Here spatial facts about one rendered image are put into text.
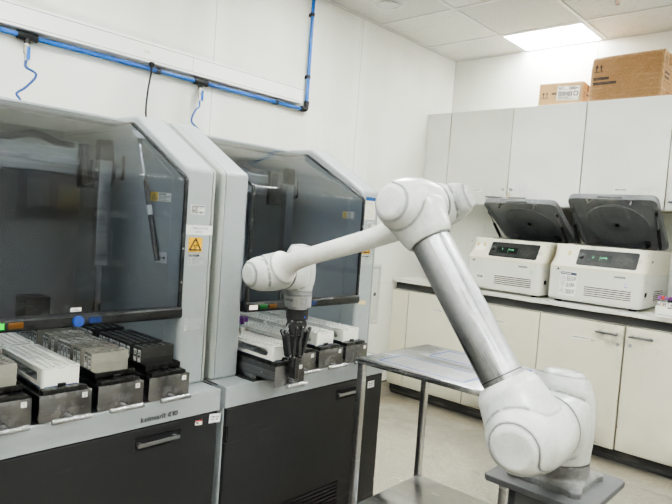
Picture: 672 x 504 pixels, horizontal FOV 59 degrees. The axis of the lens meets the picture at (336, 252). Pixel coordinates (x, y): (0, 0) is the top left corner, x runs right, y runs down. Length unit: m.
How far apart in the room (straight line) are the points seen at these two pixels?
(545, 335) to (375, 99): 1.98
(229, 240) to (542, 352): 2.52
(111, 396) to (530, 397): 1.10
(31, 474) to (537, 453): 1.22
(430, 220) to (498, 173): 3.05
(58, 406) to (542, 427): 1.18
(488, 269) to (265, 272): 2.58
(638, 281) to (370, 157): 1.90
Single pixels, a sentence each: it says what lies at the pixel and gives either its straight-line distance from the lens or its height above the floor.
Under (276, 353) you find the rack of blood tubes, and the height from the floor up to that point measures 0.84.
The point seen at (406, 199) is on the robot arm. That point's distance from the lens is 1.42.
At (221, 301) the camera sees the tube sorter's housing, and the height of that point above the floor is 1.00.
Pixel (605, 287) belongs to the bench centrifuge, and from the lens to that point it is 3.86.
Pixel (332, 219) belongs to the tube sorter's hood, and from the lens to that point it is 2.33.
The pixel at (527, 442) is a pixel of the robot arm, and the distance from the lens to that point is 1.32.
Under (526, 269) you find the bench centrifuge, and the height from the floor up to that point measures 1.08.
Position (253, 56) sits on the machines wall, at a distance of 3.58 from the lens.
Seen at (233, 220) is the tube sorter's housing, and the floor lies 1.28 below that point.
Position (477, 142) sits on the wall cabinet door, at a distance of 4.59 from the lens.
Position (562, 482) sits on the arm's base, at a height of 0.72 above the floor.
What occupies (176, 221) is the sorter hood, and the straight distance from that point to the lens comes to 1.88.
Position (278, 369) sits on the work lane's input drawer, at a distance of 2.00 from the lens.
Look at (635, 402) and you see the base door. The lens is 3.88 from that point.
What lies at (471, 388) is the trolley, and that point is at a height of 0.82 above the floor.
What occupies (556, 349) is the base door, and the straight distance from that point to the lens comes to 3.98.
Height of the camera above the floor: 1.30
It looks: 3 degrees down
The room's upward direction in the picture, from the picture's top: 4 degrees clockwise
